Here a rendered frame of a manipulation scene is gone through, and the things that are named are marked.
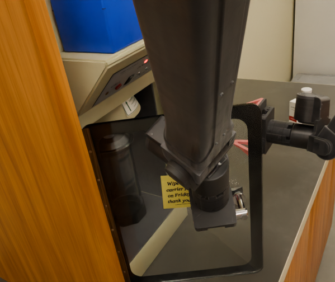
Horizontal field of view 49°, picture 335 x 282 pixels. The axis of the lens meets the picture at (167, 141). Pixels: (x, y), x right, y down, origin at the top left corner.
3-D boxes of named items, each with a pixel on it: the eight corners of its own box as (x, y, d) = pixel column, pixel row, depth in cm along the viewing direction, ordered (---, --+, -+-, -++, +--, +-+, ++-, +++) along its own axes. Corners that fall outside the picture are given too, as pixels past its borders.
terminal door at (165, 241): (124, 284, 81) (78, 125, 61) (262, 269, 79) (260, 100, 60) (123, 287, 80) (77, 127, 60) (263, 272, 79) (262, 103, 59)
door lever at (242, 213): (196, 210, 70) (194, 199, 69) (246, 202, 69) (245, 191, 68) (199, 229, 65) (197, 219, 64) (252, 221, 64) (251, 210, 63)
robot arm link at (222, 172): (210, 185, 46) (237, 155, 48) (170, 155, 49) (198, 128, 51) (212, 207, 52) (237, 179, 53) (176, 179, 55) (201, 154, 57)
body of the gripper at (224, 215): (195, 233, 56) (191, 214, 50) (187, 175, 62) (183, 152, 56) (237, 227, 56) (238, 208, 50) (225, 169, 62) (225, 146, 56)
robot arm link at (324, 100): (328, 158, 75) (350, 151, 80) (337, 103, 72) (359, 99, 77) (280, 143, 85) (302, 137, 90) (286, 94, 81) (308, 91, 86)
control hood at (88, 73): (64, 117, 60) (46, 57, 55) (166, 55, 83) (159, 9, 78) (119, 127, 54) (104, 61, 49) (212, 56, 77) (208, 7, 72)
